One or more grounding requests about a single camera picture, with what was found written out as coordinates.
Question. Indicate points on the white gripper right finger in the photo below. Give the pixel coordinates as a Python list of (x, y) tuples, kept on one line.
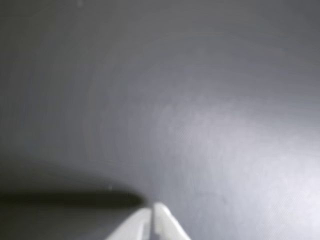
[(166, 227)]

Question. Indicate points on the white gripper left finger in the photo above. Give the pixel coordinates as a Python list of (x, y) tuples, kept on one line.
[(137, 228)]

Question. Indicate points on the black table mat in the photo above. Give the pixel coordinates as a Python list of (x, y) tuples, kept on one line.
[(150, 100)]

